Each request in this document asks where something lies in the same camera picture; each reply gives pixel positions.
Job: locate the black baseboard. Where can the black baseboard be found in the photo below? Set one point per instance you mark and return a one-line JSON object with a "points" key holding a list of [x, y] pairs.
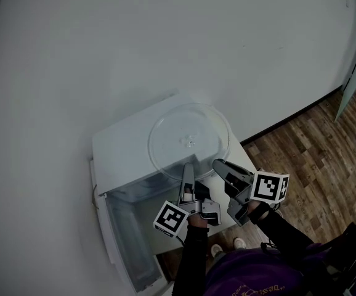
{"points": [[289, 117]]}

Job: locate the person's white shoe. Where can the person's white shoe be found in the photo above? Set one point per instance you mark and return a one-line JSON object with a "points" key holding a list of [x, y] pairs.
{"points": [[239, 243], [216, 250]]}

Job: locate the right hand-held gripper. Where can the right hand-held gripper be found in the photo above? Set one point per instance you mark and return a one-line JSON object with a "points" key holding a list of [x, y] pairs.
{"points": [[268, 187]]}

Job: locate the person's left forearm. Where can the person's left forearm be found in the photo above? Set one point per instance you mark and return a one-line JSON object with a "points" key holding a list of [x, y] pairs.
{"points": [[193, 251]]}

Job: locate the clear glass turntable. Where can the clear glass turntable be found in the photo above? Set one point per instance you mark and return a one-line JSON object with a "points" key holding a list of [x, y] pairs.
{"points": [[178, 140]]}

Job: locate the person's right forearm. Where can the person's right forearm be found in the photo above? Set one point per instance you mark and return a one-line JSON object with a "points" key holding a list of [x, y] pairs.
{"points": [[282, 230]]}

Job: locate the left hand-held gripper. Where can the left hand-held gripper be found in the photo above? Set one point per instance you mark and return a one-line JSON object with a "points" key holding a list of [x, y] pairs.
{"points": [[170, 219]]}

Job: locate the white microwave oven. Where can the white microwave oven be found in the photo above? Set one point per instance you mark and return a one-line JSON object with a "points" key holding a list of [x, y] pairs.
{"points": [[119, 153]]}

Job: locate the person's purple top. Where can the person's purple top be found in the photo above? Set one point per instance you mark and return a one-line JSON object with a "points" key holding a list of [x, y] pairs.
{"points": [[258, 276]]}

